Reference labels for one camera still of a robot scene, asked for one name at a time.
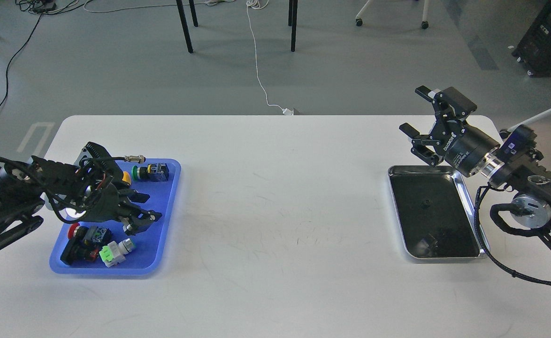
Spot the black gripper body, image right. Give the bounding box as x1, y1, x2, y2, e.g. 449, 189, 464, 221
442, 120, 499, 177

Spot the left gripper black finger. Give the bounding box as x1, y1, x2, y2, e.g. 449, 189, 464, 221
118, 210, 163, 234
117, 189, 150, 204

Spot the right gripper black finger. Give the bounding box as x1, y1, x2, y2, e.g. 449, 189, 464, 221
415, 86, 477, 129
398, 123, 443, 167

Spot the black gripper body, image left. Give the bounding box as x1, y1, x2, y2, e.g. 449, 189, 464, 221
71, 184, 135, 223

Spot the black robot arm, image left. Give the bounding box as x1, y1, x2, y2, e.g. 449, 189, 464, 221
0, 142, 169, 265

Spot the blue plastic tray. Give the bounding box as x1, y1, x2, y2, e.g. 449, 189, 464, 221
49, 158, 181, 276

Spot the silver metal tray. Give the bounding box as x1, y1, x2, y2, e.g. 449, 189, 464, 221
388, 165, 488, 262

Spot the white office chair base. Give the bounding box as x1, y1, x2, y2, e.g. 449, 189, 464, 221
354, 0, 432, 31

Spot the yellow push button switch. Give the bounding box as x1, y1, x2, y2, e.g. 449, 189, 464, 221
122, 171, 132, 186

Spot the green push button switch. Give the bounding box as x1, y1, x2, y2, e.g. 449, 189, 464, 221
131, 162, 169, 182

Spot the white green connector switch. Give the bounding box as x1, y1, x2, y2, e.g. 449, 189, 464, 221
98, 238, 136, 267

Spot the red push button switch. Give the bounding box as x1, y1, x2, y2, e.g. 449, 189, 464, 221
60, 223, 113, 265

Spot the black cable on floor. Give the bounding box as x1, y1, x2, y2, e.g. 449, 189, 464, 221
0, 0, 79, 155

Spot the white cable on floor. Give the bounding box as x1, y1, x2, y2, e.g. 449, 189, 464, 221
84, 0, 295, 115

